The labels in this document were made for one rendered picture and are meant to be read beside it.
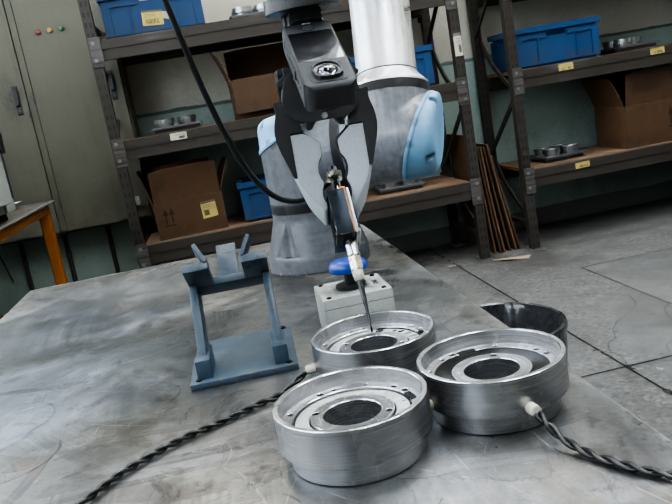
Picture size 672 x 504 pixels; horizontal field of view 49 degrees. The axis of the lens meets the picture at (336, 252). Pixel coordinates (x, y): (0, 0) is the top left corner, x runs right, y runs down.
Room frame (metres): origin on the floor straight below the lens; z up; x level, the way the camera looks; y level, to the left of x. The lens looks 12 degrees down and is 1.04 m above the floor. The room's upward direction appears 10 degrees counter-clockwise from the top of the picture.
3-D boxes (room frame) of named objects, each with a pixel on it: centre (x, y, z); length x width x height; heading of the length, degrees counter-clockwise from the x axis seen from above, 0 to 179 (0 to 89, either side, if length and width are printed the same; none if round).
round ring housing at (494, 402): (0.50, -0.10, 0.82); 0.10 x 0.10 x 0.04
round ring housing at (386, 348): (0.60, -0.02, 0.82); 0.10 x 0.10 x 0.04
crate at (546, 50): (4.43, -1.40, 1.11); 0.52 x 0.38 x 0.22; 98
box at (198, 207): (4.12, 0.75, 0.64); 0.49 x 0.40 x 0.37; 103
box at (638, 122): (4.49, -1.93, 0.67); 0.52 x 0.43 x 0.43; 98
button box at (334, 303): (0.75, -0.01, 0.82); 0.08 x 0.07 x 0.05; 8
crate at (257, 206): (4.22, 0.22, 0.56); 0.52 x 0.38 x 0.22; 95
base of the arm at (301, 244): (1.09, 0.03, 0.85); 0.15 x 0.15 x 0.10
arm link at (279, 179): (1.09, 0.02, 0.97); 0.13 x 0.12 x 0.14; 74
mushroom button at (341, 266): (0.74, -0.01, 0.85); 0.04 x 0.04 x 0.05
